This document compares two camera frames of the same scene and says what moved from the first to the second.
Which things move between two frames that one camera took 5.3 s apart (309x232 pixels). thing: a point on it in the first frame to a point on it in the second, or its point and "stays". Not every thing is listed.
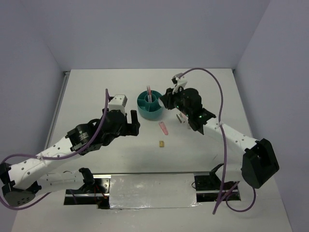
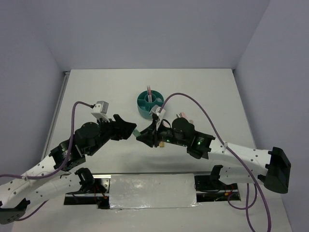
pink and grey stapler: x=181 y=117 stays
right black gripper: x=167 y=98 to x=147 y=137
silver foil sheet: x=155 y=191 stays
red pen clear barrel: x=149 y=94 stays
